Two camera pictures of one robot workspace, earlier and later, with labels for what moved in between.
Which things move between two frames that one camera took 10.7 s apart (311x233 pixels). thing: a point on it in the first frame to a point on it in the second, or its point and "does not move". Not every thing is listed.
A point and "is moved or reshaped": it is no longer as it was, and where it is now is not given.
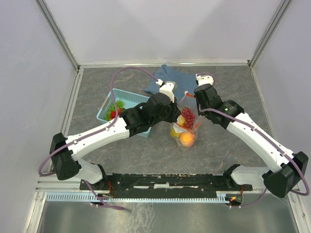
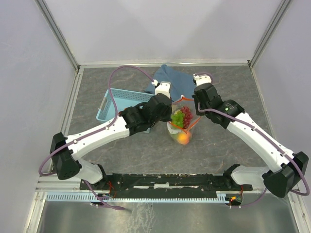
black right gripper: (198, 105) does not move
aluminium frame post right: (283, 7) does not move
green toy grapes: (120, 104) to (177, 119)
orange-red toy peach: (186, 139) is moved or reshaped
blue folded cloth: (184, 83) does not move
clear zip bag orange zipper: (184, 129) is moved or reshaped
